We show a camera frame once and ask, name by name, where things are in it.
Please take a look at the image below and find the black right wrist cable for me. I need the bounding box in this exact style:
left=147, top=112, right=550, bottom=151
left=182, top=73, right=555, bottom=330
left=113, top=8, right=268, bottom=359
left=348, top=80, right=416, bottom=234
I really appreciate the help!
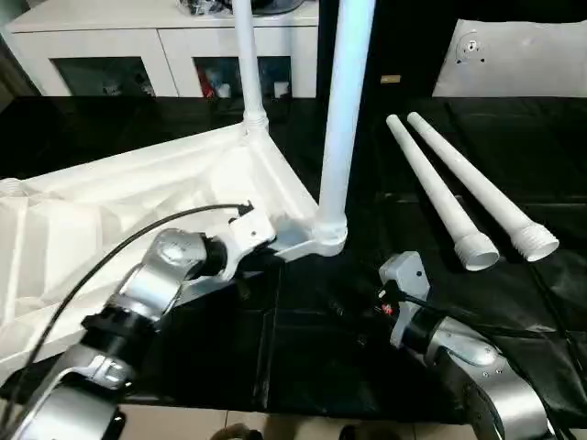
left=398, top=292, right=579, bottom=440

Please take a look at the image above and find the white panel with screw holes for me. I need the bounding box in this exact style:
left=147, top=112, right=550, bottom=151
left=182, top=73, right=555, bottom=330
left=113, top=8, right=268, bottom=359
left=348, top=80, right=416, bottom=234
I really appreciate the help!
left=433, top=17, right=587, bottom=98

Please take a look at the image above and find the white plastic table top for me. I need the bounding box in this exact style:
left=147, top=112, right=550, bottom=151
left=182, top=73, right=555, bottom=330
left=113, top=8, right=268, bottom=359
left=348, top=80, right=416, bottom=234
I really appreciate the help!
left=0, top=121, right=349, bottom=375

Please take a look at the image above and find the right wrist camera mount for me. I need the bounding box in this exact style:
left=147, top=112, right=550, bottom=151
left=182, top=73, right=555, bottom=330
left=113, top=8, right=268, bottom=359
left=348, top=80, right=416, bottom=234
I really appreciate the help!
left=378, top=252, right=431, bottom=349

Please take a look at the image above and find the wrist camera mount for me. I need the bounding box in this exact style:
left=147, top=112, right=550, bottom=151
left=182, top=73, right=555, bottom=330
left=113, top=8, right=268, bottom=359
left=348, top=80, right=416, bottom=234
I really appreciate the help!
left=224, top=211, right=276, bottom=281
left=378, top=252, right=431, bottom=349

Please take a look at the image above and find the white plastic table leg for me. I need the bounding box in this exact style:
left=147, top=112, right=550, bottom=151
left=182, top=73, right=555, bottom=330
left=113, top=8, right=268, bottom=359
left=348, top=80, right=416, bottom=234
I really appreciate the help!
left=385, top=113, right=500, bottom=271
left=316, top=0, right=376, bottom=248
left=406, top=111, right=559, bottom=263
left=232, top=0, right=270, bottom=135

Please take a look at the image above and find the white glass-door cabinet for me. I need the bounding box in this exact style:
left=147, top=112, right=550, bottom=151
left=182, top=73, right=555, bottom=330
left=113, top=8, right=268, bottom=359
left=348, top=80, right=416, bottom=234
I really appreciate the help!
left=4, top=0, right=320, bottom=100

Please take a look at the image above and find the dark grey cap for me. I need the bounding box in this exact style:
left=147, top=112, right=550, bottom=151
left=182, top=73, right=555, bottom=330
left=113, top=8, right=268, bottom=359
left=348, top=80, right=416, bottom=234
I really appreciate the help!
left=254, top=0, right=308, bottom=15

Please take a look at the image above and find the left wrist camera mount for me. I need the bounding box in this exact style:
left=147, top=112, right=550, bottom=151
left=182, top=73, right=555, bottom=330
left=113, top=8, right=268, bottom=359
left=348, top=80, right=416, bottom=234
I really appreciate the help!
left=224, top=211, right=276, bottom=281

